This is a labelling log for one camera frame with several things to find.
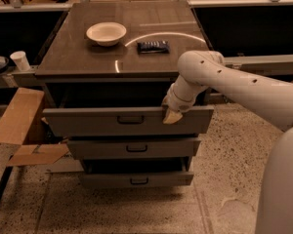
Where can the white paper cup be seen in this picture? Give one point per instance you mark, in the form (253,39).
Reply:
(20,60)

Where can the dark blue snack packet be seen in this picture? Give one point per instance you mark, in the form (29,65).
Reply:
(153,47)

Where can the brown cardboard box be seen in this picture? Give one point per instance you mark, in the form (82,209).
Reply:
(22,125)

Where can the white bowl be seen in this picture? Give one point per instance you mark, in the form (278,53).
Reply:
(106,34)

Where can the grey bottom drawer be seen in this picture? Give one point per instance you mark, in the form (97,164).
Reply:
(135,173)

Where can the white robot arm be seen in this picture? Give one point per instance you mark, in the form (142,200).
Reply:
(268,98)

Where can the grey middle drawer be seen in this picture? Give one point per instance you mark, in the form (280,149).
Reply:
(129,148)

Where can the grey top drawer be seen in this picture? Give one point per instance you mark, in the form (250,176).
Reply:
(124,121)

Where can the grey drawer cabinet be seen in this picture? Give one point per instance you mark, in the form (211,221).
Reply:
(78,73)

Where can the grey drawer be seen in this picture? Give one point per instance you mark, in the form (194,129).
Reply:
(124,121)
(129,148)
(135,173)

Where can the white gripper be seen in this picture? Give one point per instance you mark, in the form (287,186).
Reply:
(179,103)

